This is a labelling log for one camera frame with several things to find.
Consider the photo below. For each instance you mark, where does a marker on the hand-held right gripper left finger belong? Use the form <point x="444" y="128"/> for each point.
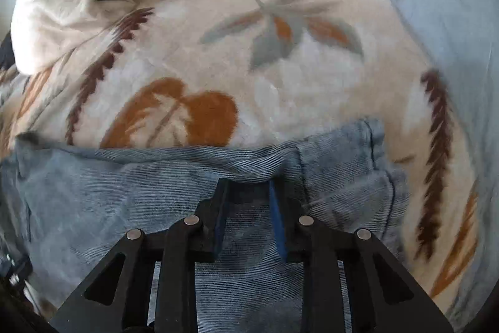
<point x="220" y="214"/>

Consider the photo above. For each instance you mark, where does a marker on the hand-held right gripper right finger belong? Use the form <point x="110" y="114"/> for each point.
<point x="277" y="218"/>

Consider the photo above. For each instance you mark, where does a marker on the blue denim pants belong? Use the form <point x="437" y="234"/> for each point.
<point x="117" y="184"/>

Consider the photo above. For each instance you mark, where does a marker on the leaf print fleece blanket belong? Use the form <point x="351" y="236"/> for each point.
<point x="241" y="75"/>

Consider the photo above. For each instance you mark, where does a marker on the light blue cloth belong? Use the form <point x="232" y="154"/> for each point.
<point x="456" y="44"/>

